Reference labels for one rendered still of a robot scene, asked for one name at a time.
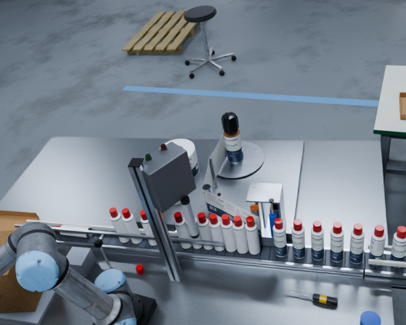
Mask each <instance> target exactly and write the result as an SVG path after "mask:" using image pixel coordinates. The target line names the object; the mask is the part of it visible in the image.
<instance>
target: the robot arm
mask: <svg viewBox="0 0 406 325"><path fill-rule="evenodd" d="M14 265H15V272H16V277H17V281H18V283H19V284H20V285H21V286H22V287H23V288H24V289H26V290H28V291H33V292H34V291H35V290H37V292H42V291H50V290H53V291H54V292H56V293H58V294H59V295H60V296H62V297H64V298H65V299H66V300H68V301H70V302H71V303H73V304H74V305H76V306H77V307H79V308H80V309H82V310H83V311H85V312H86V313H88V314H90V315H91V316H92V317H93V321H94V323H95V324H96V325H137V321H138V320H139V319H140V316H141V315H142V311H143V306H142V302H141V300H140V299H139V297H138V296H137V295H136V294H134V293H133V292H132V291H131V289H130V286H129V284H128V282H127V280H126V276H125V275H124V274H123V272H121V271H120V270H118V269H109V270H106V271H104V272H102V273H101V274H100V275H99V276H98V277H97V278H96V280H95V282H94V284H93V283H91V282H90V281H89V280H88V279H86V278H84V277H83V276H82V275H81V274H79V273H78V272H76V271H75V270H74V269H72V268H71V267H70V262H69V260H68V259H67V258H66V257H65V256H64V255H62V254H61V253H59V252H58V250H57V239H56V235H55V232H54V231H53V230H52V228H51V227H49V225H47V224H45V223H43V222H29V223H26V224H24V225H22V226H20V227H19V228H18V229H16V230H15V231H13V232H12V233H11V234H10V235H9V236H8V238H7V241H6V242H5V243H4V244H3V245H2V246H1V247H0V276H2V275H3V274H4V273H6V272H7V271H8V270H9V269H10V268H11V267H13V266H14Z"/></svg>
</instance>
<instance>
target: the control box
mask: <svg viewBox="0 0 406 325"><path fill-rule="evenodd" d="M166 146H167V147H168V150H167V151H166V152H162V151H161V150H160V149H158V150H157V151H156V152H154V153H152V154H151V156H152V161H150V162H146V161H145V159H144V161H145V163H146V164H145V166H144V167H142V168H143V170H142V172H143V174H144V177H145V180H146V183H147V185H148V189H149V191H150V194H151V198H152V200H153V203H154V205H155V208H156V209H158V211H160V212H161V213H163V212H165V211H166V210H167V209H169V208H170V207H172V206H173V205H174V204H176V203H177V202H179V201H180V200H181V199H183V198H184V197H185V196H187V195H188V194H190V193H191V192H192V191H194V190H195V189H196V185H195V180H194V177H193V172H192V169H191V165H190V161H189V157H188V153H187V150H185V149H183V148H182V147H180V146H179V145H177V144H175V143H174V142H172V141H171V142H170V143H168V144H167V145H166Z"/></svg>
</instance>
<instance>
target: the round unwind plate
mask: <svg viewBox="0 0 406 325"><path fill-rule="evenodd" d="M242 148H243V153H244V160H243V161H242V162H240V163H236V164H234V163H230V162H229V161H228V159H227V157H226V159H225V161H224V163H223V165H222V167H221V169H220V171H219V173H218V176H221V177H225V178H240V177H245V176H247V175H250V174H252V173H254V172H255V171H257V170H258V169H259V168H260V167H261V165H262V164H263V162H264V158H265V156H264V152H263V150H262V149H261V147H259V146H258V145H256V144H254V143H251V142H247V141H242Z"/></svg>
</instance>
